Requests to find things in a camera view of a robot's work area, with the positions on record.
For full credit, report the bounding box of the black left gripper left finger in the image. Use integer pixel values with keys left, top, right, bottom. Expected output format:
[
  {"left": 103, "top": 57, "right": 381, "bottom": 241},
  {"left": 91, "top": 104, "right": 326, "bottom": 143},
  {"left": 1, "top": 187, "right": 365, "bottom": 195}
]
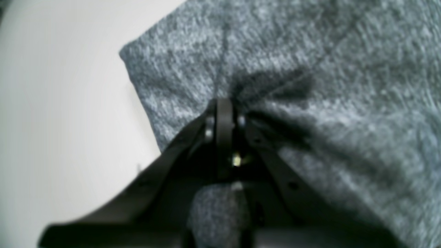
[{"left": 38, "top": 99, "right": 222, "bottom": 248}]

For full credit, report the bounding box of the grey long-sleeve T-shirt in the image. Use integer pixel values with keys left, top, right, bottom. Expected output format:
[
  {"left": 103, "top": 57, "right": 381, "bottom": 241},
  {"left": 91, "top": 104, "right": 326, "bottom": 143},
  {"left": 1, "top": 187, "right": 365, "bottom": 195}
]
[{"left": 120, "top": 0, "right": 440, "bottom": 248}]

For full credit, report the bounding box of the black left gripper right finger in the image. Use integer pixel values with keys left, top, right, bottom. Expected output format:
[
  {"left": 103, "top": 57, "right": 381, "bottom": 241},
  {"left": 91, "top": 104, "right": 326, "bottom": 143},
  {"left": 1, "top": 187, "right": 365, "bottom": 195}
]
[{"left": 226, "top": 99, "right": 397, "bottom": 248}]

